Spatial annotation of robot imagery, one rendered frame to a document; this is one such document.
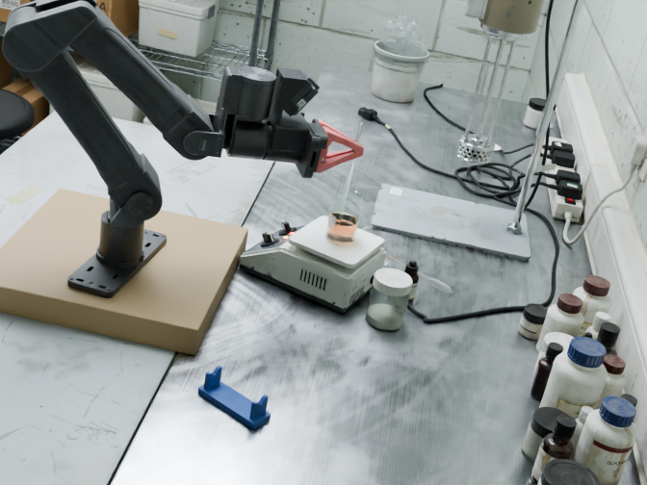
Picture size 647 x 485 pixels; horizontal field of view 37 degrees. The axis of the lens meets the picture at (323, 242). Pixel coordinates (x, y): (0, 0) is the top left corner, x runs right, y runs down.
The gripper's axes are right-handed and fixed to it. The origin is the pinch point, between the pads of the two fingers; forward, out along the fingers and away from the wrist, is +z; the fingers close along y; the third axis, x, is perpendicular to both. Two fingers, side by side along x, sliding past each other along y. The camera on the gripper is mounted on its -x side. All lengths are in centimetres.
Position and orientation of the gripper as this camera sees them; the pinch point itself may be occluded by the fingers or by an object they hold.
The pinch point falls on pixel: (357, 150)
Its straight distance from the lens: 144.4
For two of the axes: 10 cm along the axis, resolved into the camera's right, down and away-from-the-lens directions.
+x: -2.1, 8.7, 4.4
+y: -2.5, -4.9, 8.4
